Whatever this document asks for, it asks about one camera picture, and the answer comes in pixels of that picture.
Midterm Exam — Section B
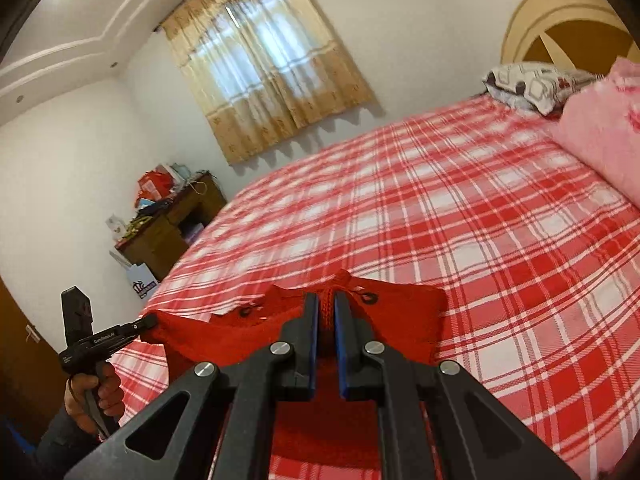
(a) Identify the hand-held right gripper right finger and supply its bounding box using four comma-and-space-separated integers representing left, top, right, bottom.
334, 292, 583, 480

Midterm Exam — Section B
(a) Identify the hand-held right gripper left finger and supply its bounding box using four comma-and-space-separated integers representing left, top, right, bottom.
65, 292, 321, 480

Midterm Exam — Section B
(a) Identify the red knit embroidered sweater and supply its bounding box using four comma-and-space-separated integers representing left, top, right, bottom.
142, 269, 448, 480

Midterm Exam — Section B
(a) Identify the person's left forearm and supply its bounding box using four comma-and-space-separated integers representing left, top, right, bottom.
35, 406, 108, 480

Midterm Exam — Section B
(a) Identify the person's left hand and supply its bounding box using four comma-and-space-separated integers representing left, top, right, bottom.
66, 361, 124, 434

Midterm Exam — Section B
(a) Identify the white paper shopping bag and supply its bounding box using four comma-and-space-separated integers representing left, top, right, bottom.
109, 250, 158, 301

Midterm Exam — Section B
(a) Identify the brown wooden door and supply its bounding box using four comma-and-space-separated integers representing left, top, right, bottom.
0, 275, 67, 446

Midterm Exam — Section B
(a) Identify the brown wooden desk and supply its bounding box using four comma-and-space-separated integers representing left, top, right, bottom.
114, 171, 228, 282

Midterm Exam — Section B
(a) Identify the dark cloth pile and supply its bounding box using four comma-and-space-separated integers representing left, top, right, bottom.
125, 200, 171, 236

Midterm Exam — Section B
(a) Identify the red gift bag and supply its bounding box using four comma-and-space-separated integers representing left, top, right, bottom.
134, 170, 168, 206

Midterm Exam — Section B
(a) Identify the light blue bag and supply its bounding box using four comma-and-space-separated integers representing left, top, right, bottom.
167, 162, 193, 193

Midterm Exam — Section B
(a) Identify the red plaid bed sheet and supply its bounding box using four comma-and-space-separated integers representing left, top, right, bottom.
107, 92, 640, 480

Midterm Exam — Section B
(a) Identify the beige patterned window curtain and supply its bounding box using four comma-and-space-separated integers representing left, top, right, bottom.
159, 0, 375, 165

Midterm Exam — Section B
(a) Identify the white patterned pillow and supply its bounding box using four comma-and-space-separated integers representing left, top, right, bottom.
482, 61, 601, 116

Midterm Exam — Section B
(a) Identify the pink floral quilt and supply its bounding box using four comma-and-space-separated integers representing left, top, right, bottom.
547, 57, 640, 208

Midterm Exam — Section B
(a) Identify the cream and brown headboard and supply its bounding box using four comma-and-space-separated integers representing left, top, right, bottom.
501, 0, 636, 78

